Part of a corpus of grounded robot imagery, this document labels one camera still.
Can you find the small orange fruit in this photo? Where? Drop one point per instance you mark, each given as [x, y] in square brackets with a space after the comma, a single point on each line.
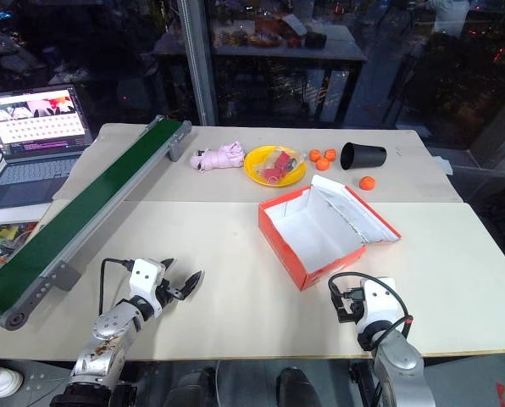
[322, 164]
[314, 155]
[330, 154]
[367, 183]

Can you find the red items in clear bag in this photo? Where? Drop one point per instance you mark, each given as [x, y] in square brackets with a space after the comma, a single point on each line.
[279, 167]

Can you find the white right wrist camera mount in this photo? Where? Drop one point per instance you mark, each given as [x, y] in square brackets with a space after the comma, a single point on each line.
[379, 301]

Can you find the black plastic container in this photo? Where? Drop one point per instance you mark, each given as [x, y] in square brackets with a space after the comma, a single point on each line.
[316, 40]

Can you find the colourful toy pile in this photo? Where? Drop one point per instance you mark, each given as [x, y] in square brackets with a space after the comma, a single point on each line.
[4, 239]

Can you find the red shoe box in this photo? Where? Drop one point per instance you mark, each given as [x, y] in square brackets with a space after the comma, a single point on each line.
[312, 237]

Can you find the white paper scrap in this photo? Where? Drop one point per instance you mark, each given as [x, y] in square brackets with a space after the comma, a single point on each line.
[443, 164]

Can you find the dark rounded shape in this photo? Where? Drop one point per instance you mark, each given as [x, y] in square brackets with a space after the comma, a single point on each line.
[297, 388]
[195, 388]

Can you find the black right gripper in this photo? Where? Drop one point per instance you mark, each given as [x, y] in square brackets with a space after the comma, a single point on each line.
[348, 308]

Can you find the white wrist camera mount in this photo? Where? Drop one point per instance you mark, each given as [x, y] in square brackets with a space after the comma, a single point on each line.
[144, 277]
[379, 301]

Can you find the black plastic cup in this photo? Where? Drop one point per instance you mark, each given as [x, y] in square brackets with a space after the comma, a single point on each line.
[362, 155]

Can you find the yellow round plate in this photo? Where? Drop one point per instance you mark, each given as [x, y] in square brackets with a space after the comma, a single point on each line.
[256, 164]

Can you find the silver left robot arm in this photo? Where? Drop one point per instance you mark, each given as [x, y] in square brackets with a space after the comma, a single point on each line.
[108, 324]

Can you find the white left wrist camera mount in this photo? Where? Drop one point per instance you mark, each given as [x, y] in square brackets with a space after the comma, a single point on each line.
[144, 277]

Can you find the green conveyor belt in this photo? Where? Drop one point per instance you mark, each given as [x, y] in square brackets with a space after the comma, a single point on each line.
[87, 203]

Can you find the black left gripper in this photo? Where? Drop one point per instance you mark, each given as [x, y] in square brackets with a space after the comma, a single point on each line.
[168, 292]

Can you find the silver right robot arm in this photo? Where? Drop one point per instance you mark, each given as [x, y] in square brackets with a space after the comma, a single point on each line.
[398, 360]

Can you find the white sneaker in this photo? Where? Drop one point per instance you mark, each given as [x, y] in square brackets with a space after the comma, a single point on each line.
[0, 380]

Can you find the pink cloth toy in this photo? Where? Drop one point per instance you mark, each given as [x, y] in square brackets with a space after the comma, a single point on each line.
[218, 157]

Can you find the grey window frame post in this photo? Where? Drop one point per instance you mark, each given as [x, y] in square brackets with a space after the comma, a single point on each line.
[199, 63]

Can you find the grey open laptop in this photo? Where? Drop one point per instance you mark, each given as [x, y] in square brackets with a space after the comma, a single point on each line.
[32, 169]

